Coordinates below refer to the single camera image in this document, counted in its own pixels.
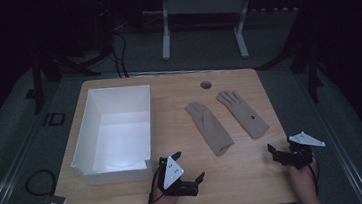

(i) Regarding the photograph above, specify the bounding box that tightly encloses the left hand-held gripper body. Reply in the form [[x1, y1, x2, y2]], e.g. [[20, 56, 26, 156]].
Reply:
[[154, 153, 200, 201]]

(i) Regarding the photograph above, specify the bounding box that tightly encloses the white metal stand frame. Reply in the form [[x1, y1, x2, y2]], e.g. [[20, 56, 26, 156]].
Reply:
[[140, 0, 261, 69]]

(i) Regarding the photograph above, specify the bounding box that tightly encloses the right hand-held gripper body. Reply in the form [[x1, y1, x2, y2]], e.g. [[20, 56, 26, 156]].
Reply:
[[272, 129, 328, 173]]

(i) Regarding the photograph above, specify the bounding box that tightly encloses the black hanging cable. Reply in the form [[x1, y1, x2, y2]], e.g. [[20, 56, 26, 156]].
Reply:
[[108, 30, 131, 79]]

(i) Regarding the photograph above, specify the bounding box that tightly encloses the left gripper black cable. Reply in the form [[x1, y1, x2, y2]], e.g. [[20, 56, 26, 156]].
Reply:
[[142, 165, 167, 204]]

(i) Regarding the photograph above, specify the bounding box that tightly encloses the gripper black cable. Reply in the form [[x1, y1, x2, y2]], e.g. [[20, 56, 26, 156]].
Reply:
[[308, 162, 322, 198], [142, 165, 167, 204]]

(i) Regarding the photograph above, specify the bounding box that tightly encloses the plain beige glove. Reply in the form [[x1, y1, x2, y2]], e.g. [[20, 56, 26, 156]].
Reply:
[[184, 98, 236, 159]]

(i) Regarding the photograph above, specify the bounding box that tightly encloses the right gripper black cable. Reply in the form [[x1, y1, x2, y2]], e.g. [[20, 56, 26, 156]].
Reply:
[[308, 162, 322, 198]]

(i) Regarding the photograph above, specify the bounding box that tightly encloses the person's right hand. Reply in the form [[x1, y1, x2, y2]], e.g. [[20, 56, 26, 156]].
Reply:
[[288, 161, 320, 195]]

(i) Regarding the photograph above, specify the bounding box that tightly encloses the white storage box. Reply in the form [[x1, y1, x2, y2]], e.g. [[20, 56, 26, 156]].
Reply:
[[63, 83, 160, 189]]

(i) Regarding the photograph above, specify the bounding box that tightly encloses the grey tape piece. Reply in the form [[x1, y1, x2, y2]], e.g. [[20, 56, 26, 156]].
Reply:
[[44, 193, 68, 204]]

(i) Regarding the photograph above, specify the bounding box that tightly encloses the beige glove with dark button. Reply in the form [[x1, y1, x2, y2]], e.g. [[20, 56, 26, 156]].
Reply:
[[215, 86, 272, 143]]

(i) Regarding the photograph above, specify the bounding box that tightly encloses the black tripod stand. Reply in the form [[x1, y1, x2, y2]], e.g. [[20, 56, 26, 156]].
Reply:
[[250, 7, 333, 109], [27, 42, 118, 116]]

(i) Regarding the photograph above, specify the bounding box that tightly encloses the person's left hand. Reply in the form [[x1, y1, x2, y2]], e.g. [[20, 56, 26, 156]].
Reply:
[[148, 182, 180, 204]]

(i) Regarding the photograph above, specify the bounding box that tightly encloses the black looped floor cable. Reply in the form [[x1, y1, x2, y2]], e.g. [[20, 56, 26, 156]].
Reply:
[[23, 167, 58, 199]]

